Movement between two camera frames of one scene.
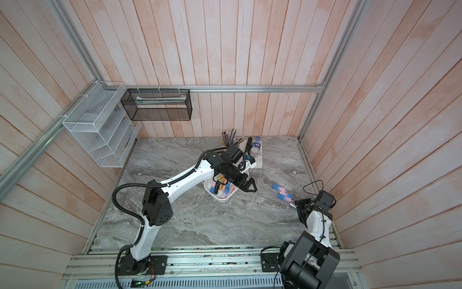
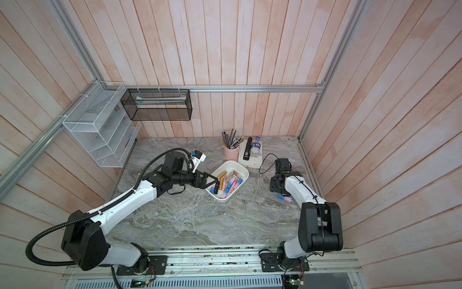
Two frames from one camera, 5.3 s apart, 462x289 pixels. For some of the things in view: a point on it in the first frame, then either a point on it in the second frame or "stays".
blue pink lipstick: (285, 196) stays
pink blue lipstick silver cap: (225, 190) stays
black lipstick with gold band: (217, 186) stays
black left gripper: (240, 183) to (205, 175)
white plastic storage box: (219, 189) stays
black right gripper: (302, 203) to (272, 186)
